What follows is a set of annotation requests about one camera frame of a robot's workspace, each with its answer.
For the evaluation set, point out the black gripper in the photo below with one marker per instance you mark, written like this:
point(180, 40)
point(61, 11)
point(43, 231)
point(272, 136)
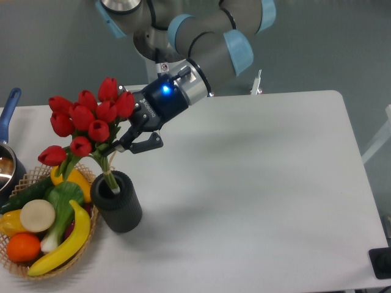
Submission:
point(154, 105)

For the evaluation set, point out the red tulip bouquet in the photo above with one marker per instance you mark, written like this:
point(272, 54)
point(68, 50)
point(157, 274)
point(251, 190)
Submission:
point(93, 123)

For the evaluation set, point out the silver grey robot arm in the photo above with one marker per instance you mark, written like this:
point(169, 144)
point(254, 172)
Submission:
point(203, 54)

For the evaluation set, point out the dark grey ribbed vase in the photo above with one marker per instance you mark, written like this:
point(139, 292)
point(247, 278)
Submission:
point(122, 212)

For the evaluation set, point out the green bok choy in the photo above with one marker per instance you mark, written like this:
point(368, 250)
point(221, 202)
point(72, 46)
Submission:
point(59, 198)

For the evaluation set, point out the dark green cucumber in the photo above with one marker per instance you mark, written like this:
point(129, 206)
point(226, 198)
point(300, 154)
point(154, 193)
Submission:
point(36, 191)

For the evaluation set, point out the yellow banana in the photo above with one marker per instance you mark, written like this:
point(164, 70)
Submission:
point(68, 248)

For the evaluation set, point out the beige round radish slice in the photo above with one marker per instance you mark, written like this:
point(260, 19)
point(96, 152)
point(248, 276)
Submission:
point(37, 216)

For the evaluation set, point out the yellow bell pepper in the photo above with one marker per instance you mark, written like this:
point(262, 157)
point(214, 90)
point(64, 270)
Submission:
point(11, 224)

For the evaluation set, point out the orange fruit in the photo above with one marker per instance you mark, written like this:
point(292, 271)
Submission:
point(23, 247)

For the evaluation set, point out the woven wicker basket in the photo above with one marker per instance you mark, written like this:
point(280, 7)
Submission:
point(33, 176)

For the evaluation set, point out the black device at table edge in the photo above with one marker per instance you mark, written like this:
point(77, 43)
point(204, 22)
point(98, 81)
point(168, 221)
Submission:
point(380, 261)

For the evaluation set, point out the blue handled saucepan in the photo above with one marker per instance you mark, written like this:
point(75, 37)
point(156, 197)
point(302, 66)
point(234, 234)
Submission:
point(12, 170)

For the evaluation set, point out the white frame at right edge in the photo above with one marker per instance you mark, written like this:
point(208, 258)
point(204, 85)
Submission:
point(378, 140)

